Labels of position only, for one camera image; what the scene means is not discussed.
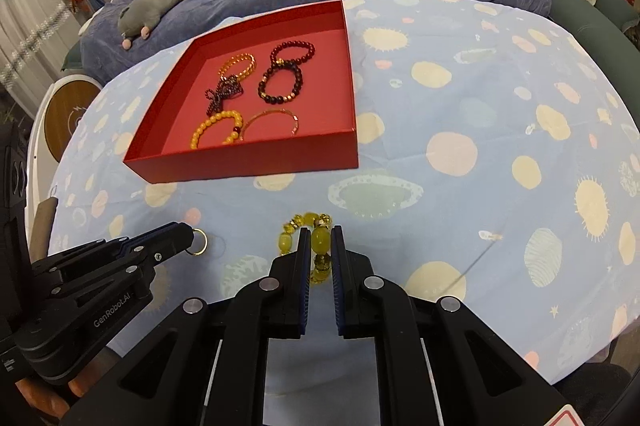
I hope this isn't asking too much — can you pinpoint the orange-yellow bead bracelet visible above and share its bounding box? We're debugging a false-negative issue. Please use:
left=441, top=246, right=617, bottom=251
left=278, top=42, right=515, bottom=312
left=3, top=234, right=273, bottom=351
left=189, top=110, right=244, bottom=151

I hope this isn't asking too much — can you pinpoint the brown cardboard piece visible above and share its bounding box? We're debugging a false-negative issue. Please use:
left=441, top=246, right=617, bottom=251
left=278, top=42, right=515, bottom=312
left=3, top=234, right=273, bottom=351
left=34, top=197, right=59, bottom=257

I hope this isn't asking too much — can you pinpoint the purple bead bracelet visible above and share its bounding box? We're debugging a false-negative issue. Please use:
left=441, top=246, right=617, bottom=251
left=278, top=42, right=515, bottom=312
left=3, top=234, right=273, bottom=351
left=204, top=75, right=246, bottom=114

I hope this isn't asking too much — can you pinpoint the thin gold bangle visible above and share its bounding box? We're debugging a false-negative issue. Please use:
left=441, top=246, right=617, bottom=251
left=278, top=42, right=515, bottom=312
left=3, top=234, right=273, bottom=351
left=240, top=107, right=299, bottom=143

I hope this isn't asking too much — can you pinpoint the dark brown bead bracelet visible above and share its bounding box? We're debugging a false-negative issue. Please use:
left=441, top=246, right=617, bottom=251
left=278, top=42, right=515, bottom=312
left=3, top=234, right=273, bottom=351
left=257, top=62, right=304, bottom=104

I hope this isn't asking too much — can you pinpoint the grey plush toy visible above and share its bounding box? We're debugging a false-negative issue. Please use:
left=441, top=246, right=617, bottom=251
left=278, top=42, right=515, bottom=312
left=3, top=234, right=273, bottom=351
left=117, top=0, right=188, bottom=51

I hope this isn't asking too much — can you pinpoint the dark red bead bracelet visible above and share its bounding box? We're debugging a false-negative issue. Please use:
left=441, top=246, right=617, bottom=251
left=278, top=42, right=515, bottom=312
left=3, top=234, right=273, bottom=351
left=271, top=41, right=317, bottom=66

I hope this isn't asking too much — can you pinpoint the yellow-green stone bracelet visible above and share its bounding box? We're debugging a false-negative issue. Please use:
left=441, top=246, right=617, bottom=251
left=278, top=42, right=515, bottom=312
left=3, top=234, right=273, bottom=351
left=276, top=212, right=335, bottom=287

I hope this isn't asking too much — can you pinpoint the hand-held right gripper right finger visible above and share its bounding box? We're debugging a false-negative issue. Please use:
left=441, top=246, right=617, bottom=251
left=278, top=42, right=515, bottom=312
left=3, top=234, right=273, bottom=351
left=330, top=225, right=571, bottom=426

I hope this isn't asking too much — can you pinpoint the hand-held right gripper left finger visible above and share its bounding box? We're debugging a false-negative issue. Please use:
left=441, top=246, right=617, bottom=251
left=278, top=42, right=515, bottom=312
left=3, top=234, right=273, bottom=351
left=60, top=227, right=312, bottom=426

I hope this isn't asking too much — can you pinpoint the person's left hand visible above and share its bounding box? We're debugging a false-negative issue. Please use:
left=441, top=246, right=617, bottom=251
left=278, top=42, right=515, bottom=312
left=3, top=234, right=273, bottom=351
left=17, top=373, right=93, bottom=412

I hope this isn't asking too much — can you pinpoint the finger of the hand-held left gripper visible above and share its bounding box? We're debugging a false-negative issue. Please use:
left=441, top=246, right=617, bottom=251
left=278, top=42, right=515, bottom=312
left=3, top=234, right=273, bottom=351
left=30, top=222, right=195, bottom=281
left=17, top=236, right=194, bottom=358

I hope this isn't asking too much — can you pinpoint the white sheer curtain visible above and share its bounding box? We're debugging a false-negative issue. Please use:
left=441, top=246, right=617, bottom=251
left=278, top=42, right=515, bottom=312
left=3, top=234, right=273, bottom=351
left=0, top=0, right=81, bottom=107

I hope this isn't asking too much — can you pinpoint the small gold ring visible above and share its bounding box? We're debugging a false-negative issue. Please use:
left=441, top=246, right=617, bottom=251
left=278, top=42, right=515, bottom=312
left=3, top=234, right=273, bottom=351
left=187, top=228, right=208, bottom=255

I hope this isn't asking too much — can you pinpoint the red cardboard box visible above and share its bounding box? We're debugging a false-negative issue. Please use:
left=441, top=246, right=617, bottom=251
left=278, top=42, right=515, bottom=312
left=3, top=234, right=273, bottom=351
left=123, top=0, right=360, bottom=185

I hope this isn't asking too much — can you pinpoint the light blue planet-print bedsheet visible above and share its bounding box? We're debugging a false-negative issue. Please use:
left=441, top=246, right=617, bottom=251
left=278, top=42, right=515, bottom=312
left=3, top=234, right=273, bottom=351
left=47, top=0, right=640, bottom=387

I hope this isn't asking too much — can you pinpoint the amber crystal bracelet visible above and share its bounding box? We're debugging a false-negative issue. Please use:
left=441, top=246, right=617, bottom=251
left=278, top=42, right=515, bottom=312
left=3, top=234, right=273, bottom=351
left=217, top=52, right=257, bottom=82

